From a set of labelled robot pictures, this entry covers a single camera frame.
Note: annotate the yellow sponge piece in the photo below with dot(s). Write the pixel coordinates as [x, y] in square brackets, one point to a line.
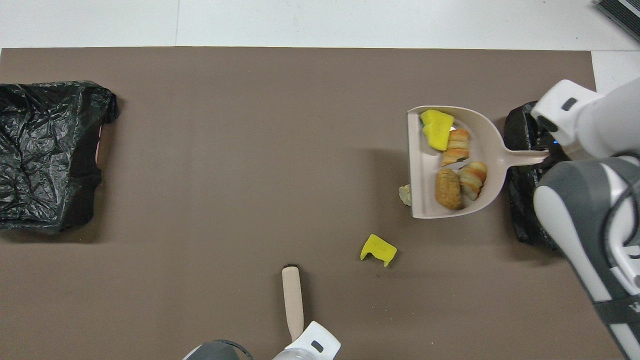
[378, 249]
[437, 129]

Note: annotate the beige hand brush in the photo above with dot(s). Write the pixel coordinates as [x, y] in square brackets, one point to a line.
[292, 300]

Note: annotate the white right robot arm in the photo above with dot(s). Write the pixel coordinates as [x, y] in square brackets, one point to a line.
[590, 210]

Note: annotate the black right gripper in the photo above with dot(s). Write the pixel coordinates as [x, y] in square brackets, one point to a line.
[554, 147]

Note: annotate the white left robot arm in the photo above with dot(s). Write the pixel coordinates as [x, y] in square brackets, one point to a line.
[310, 345]

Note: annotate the brown bread roll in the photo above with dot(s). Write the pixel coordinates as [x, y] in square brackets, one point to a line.
[448, 189]

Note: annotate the brown table mat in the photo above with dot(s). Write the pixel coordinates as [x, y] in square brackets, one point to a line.
[200, 150]

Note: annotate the black trash bag bin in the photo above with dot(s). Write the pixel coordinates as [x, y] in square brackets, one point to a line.
[522, 210]
[40, 150]

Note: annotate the pale torn bread chunk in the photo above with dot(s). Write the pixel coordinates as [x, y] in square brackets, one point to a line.
[405, 195]

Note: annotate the pale oval bread roll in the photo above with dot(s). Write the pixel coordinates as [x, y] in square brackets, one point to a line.
[472, 179]

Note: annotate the beige plastic dustpan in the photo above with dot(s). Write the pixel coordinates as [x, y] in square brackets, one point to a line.
[426, 172]

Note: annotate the dark grey ribbed panel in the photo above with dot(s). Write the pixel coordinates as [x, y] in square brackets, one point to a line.
[625, 15]

